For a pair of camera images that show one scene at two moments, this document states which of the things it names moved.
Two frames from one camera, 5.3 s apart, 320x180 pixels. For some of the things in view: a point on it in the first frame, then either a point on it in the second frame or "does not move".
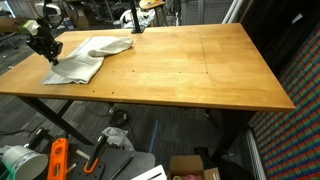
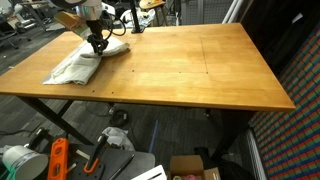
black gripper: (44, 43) → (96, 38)
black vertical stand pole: (137, 29) does not move
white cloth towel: (82, 64) does not move
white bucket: (23, 163) does not move
